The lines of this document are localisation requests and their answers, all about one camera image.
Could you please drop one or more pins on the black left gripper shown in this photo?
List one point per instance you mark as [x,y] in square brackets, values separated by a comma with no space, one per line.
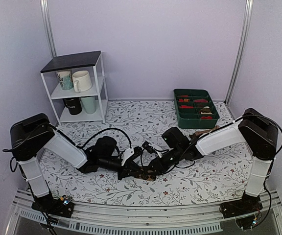
[126,173]

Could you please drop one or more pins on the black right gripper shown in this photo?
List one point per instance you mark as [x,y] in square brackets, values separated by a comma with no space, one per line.
[159,168]

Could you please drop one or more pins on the brown tan argyle sock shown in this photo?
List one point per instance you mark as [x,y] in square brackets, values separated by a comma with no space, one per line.
[144,174]

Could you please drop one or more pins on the green divided organizer tray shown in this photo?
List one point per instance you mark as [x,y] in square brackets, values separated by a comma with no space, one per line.
[190,118]

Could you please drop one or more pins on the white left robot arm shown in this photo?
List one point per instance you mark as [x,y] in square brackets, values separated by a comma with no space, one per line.
[31,135]

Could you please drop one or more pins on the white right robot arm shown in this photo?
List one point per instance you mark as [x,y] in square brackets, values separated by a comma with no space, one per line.
[255,134]

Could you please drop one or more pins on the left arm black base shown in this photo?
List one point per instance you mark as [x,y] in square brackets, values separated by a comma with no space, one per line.
[47,204]

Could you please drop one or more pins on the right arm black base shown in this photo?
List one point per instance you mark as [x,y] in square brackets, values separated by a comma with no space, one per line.
[247,204]

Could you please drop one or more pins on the plain brown sock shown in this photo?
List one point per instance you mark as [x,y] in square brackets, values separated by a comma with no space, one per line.
[197,134]

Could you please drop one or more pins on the floral patterned table mat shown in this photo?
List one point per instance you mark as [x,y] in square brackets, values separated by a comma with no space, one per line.
[218,177]

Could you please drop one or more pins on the red rolled sock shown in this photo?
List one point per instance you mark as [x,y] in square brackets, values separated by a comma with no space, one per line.
[186,106]

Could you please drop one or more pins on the brown cream rolled sock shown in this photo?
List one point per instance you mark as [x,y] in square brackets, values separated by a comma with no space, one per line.
[205,111]

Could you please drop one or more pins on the mint green cup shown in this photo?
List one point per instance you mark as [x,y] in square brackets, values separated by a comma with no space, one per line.
[89,104]

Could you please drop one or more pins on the black mug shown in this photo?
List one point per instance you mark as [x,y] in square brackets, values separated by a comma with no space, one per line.
[73,105]

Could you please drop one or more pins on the cream white mug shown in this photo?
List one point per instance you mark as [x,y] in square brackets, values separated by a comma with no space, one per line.
[81,81]

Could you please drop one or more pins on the white shelf black top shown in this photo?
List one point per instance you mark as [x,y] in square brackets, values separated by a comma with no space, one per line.
[93,63]

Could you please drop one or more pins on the teal patterned mug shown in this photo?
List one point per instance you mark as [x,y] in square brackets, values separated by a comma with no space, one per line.
[65,79]

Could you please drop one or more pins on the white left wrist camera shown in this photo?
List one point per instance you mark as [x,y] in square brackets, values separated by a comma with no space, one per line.
[130,154]

